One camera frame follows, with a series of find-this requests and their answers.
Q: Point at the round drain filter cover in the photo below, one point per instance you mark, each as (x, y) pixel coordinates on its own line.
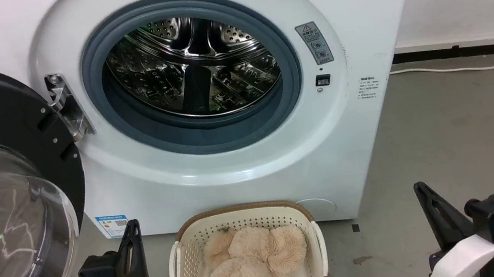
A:
(319, 206)

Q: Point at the small text sticker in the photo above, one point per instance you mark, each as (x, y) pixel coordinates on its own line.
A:
(367, 87)

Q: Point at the white front-load washing machine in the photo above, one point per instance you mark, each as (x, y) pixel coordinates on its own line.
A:
(345, 13)

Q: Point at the blue white energy label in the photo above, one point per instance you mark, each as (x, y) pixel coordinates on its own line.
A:
(112, 225)

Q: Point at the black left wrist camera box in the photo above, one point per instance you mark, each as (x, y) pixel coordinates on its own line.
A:
(99, 273)

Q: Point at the grey warning sticker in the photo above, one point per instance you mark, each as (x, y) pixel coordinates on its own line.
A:
(315, 43)

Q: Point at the white perforated laundry basket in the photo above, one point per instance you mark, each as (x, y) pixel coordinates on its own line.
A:
(188, 267)

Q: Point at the beige fluffy plush toy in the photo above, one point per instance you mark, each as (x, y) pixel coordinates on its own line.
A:
(246, 274)

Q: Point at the grey rubber door gasket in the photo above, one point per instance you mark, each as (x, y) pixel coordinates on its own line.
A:
(130, 130)

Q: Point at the stainless steel washer drum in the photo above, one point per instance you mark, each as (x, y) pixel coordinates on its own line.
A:
(198, 68)

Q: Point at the black wall baseboard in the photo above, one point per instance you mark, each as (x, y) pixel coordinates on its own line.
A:
(467, 51)

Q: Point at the chrome door hinge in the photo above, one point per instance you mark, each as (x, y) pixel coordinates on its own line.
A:
(67, 105)

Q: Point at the black door latch socket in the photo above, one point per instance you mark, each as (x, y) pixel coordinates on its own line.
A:
(323, 80)

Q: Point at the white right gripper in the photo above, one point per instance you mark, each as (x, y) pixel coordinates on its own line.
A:
(472, 259)

